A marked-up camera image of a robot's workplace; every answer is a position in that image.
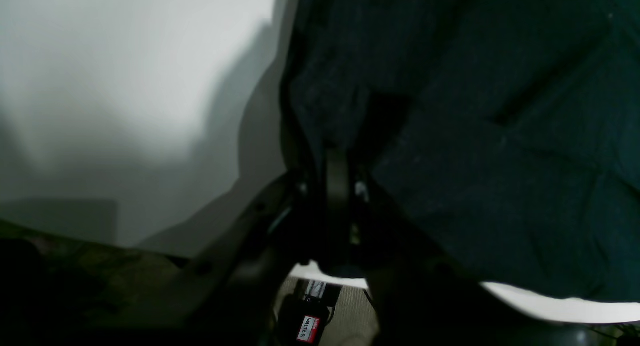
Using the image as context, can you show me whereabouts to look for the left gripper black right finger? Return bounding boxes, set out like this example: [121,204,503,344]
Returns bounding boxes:
[325,148,551,345]

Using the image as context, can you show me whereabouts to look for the black T-shirt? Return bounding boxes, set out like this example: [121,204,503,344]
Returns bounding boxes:
[280,0,640,302]

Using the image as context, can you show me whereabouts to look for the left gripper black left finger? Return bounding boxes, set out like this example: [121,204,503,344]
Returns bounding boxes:
[85,172,311,345]

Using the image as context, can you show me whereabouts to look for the black box with name tag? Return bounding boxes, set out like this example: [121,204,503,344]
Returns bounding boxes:
[276,295,330,345]

